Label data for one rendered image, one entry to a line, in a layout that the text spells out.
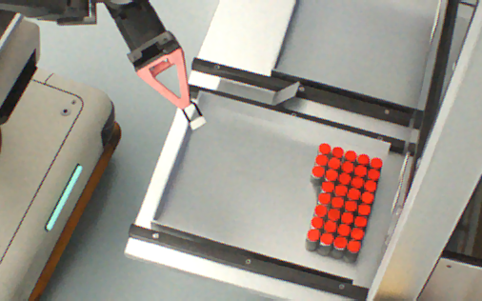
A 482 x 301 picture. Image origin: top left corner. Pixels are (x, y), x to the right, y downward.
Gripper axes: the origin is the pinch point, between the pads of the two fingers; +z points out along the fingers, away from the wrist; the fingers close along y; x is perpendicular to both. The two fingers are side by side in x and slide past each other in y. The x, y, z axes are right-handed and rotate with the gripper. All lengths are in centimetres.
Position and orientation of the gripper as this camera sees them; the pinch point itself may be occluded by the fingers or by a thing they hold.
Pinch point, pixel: (183, 102)
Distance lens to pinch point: 136.9
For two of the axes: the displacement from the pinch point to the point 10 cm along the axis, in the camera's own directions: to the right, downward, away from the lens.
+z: 4.9, 8.7, 0.6
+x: 8.7, -4.9, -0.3
